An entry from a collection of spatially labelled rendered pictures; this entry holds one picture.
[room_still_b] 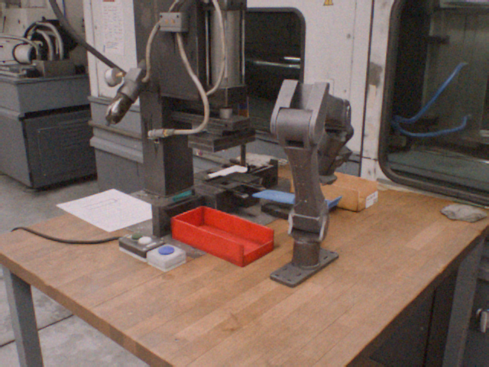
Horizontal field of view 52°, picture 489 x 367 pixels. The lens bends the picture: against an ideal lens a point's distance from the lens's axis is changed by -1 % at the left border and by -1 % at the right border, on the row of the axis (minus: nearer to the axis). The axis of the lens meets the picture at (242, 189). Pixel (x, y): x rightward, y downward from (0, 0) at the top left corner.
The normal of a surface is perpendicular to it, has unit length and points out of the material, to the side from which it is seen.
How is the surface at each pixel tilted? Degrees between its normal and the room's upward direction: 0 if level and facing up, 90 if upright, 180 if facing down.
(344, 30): 90
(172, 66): 90
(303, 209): 115
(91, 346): 0
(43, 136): 90
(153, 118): 90
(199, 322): 0
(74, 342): 0
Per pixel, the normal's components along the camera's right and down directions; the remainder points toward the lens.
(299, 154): -0.40, 0.67
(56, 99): 0.71, 0.23
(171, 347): 0.00, -0.94
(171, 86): -0.66, 0.26
